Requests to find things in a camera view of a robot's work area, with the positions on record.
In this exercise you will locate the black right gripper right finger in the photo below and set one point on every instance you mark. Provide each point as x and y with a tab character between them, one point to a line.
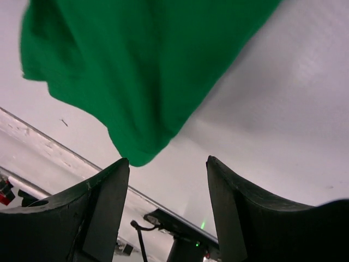
253	224

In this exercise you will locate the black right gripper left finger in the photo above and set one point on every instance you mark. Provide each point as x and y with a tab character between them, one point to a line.
80	223

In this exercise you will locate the green t shirt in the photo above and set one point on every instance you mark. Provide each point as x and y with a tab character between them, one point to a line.
140	67

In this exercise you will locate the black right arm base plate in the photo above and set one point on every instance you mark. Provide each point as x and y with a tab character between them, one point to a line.
189	244

